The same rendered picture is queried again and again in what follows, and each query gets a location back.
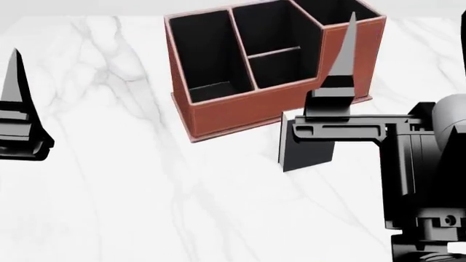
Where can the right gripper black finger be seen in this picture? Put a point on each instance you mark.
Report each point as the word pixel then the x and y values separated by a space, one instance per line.
pixel 340 82
pixel 464 41

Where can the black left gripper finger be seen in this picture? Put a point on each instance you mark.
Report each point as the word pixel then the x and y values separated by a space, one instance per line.
pixel 16 103

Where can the black book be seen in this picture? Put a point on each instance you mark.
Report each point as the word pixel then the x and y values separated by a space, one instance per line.
pixel 309 155

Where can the brown leather desk caddy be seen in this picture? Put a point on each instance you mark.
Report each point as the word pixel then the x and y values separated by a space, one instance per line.
pixel 233 114

